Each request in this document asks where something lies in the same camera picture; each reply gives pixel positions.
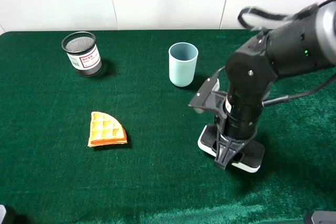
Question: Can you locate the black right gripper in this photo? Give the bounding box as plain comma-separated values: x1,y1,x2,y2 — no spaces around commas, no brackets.
214,87,263,169

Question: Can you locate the white eraser with black felt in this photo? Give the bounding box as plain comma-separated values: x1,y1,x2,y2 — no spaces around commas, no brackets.
197,124,265,173

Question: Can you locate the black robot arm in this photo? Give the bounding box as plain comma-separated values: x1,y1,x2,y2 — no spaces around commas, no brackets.
215,0,335,168

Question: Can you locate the light blue plastic cup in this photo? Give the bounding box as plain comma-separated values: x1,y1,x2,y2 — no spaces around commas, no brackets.
169,42,198,87

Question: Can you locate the orange toy waffle slice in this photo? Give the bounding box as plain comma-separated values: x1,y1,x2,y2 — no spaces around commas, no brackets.
88,111,128,147

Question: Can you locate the green velvet table cloth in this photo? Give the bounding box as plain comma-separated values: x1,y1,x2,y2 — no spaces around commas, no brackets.
1,30,335,223

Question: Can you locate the black mesh pen holder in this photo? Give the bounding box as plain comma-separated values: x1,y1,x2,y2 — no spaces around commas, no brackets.
61,31,103,78

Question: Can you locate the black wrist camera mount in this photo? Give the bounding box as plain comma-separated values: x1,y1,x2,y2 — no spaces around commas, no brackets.
188,67,227,120

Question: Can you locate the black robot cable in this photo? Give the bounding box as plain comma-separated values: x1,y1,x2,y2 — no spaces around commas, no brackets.
261,73,336,107

